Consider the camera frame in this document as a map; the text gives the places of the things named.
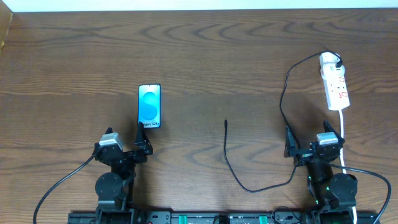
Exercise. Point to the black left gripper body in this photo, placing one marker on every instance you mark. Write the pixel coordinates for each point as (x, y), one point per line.
(127, 155)

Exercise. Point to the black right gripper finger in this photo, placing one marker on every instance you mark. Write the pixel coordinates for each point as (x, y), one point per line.
(290, 143)
(328, 128)

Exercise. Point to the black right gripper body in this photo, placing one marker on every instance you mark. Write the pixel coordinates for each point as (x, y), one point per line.
(308, 154)

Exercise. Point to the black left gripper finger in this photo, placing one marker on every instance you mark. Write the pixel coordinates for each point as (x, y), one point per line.
(109, 130)
(141, 138)

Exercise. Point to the blue screen Galaxy smartphone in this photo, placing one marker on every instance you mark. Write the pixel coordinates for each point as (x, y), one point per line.
(149, 105)

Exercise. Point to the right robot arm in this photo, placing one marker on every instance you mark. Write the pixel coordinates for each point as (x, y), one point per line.
(333, 193)

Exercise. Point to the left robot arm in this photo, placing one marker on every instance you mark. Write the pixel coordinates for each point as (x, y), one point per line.
(115, 188)

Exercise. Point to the white charger plug adapter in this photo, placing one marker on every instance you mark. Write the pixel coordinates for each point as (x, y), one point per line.
(331, 65)

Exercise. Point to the white power strip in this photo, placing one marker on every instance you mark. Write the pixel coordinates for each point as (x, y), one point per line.
(336, 93)

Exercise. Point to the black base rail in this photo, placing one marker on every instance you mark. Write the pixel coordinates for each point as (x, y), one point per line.
(188, 218)

